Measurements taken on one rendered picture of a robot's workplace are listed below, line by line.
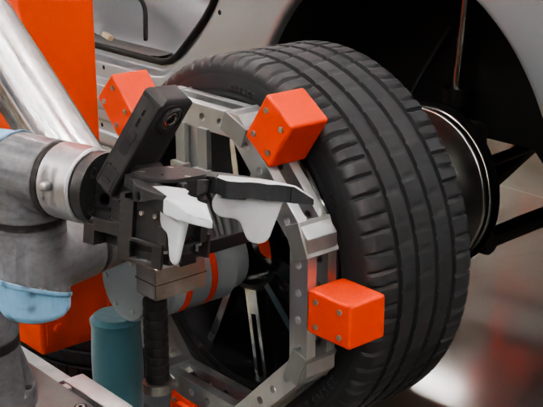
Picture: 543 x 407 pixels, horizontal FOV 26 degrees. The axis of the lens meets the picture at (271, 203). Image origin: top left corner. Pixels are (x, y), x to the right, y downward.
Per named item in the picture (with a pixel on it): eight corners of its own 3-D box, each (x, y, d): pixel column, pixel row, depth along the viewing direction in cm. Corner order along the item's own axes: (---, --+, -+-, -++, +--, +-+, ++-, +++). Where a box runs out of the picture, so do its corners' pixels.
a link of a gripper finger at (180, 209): (210, 280, 96) (182, 250, 104) (215, 209, 94) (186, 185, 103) (173, 281, 95) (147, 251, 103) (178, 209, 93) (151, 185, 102)
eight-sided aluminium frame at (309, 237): (334, 457, 188) (341, 127, 171) (305, 472, 184) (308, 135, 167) (138, 346, 227) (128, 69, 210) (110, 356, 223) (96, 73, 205)
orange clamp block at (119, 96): (169, 109, 204) (147, 67, 207) (132, 116, 200) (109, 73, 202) (153, 131, 210) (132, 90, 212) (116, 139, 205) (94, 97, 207)
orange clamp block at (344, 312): (343, 318, 181) (385, 337, 175) (305, 333, 176) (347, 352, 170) (343, 276, 179) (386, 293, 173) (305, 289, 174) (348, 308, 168)
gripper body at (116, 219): (217, 258, 109) (120, 232, 116) (224, 167, 108) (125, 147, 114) (163, 272, 103) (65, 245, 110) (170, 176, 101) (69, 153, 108)
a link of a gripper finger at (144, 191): (199, 216, 99) (174, 195, 107) (201, 196, 99) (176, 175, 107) (145, 216, 98) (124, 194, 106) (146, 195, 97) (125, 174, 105)
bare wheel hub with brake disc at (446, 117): (498, 270, 226) (486, 106, 220) (472, 280, 221) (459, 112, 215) (379, 252, 251) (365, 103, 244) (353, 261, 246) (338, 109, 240)
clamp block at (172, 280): (207, 287, 171) (206, 253, 169) (156, 303, 165) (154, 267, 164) (186, 277, 175) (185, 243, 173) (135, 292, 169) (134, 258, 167)
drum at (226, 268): (254, 303, 196) (253, 223, 192) (149, 338, 183) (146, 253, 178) (202, 279, 206) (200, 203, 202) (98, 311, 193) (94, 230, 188)
